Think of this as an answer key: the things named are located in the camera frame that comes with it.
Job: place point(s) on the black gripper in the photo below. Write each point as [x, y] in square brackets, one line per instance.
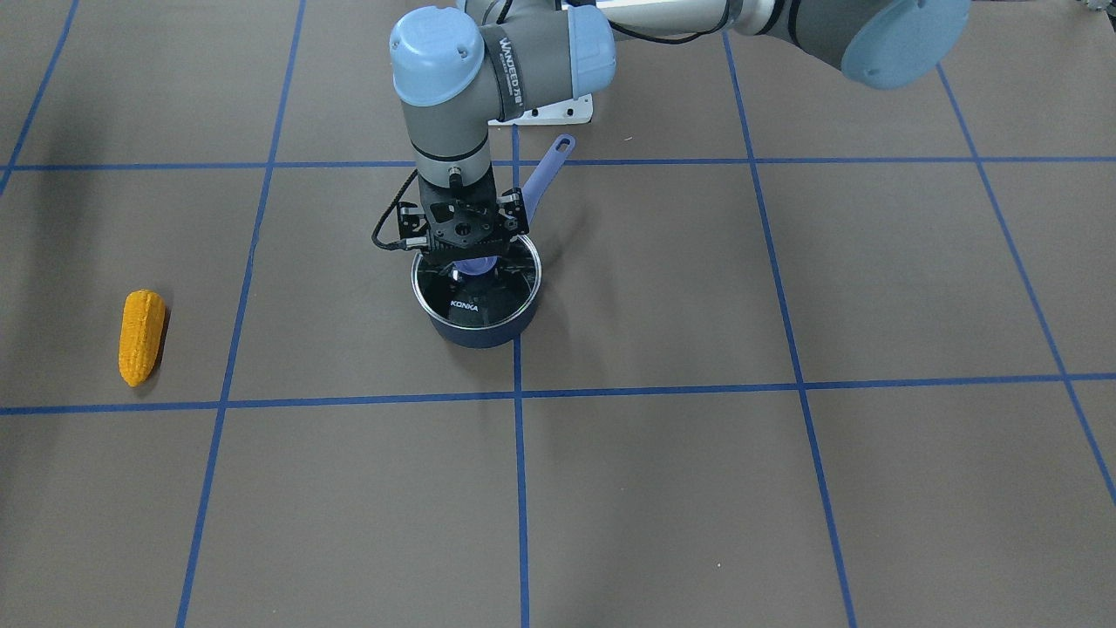
[408, 221]

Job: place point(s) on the dark blue saucepan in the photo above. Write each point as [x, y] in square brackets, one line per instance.
[476, 273]

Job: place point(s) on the yellow toy corn cob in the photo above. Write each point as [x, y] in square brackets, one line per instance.
[141, 336]

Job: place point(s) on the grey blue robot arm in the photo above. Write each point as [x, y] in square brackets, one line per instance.
[457, 68]

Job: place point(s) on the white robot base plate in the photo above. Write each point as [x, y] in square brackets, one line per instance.
[571, 112]

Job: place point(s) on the glass pot lid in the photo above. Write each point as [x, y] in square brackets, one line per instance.
[486, 309]

